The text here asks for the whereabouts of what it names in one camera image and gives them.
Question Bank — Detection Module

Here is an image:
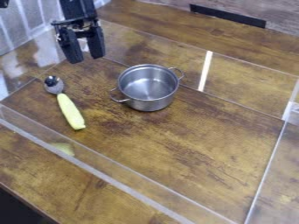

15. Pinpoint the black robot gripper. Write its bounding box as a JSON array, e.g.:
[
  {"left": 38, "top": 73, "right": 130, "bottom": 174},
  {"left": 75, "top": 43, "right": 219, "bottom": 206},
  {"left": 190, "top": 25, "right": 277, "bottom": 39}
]
[{"left": 51, "top": 0, "right": 106, "bottom": 64}]

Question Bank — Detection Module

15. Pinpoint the small stainless steel pot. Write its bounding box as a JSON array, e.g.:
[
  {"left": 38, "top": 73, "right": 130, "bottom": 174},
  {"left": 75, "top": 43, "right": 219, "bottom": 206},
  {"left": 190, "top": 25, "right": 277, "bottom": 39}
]
[{"left": 110, "top": 64, "right": 185, "bottom": 112}]

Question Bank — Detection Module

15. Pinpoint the green handled metal spoon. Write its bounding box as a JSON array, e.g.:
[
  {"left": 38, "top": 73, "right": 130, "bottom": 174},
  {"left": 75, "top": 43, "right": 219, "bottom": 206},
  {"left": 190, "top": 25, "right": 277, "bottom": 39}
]
[{"left": 45, "top": 75, "right": 86, "bottom": 130}]

